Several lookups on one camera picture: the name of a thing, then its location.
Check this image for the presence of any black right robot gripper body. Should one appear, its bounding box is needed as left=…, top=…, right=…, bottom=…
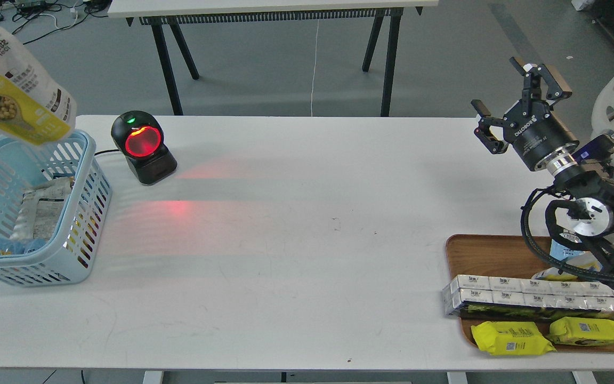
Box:
left=503, top=101, right=579, bottom=172

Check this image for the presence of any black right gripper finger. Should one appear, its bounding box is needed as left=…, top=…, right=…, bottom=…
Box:
left=509, top=57, right=572, bottom=107
left=471, top=99, right=515, bottom=155

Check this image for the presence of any yellow white snack pouch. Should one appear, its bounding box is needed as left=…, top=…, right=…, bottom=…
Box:
left=0, top=27, right=77, bottom=146

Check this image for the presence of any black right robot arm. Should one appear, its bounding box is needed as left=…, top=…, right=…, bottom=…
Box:
left=471, top=58, right=614, bottom=290

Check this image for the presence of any light blue plastic basket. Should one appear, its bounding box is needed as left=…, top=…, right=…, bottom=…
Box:
left=0, top=130, right=112, bottom=286

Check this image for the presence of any white snack bag in basket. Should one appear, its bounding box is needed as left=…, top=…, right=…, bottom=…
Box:
left=10, top=177, right=75, bottom=241

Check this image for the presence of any blue snack bag in basket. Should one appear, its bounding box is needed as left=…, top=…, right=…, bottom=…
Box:
left=0, top=237, right=46, bottom=256

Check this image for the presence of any white boxed snack multipack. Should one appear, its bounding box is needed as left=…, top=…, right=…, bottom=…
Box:
left=441, top=274, right=614, bottom=322

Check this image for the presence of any yellow snack pack left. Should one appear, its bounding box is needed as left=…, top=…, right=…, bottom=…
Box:
left=471, top=322, right=556, bottom=356

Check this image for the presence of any yellow snack pack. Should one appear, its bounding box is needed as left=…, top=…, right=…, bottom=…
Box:
left=471, top=322, right=556, bottom=356
left=546, top=316, right=614, bottom=347

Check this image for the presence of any yellow snack pack right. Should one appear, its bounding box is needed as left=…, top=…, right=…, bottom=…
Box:
left=546, top=316, right=614, bottom=347

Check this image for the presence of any brown wooden tray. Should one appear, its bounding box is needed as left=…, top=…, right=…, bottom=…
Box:
left=445, top=234, right=614, bottom=353

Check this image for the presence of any black barcode scanner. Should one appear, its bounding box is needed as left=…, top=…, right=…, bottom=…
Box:
left=110, top=111, right=177, bottom=185

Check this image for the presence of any white background table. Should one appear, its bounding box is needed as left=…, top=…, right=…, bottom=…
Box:
left=107, top=1, right=439, bottom=117

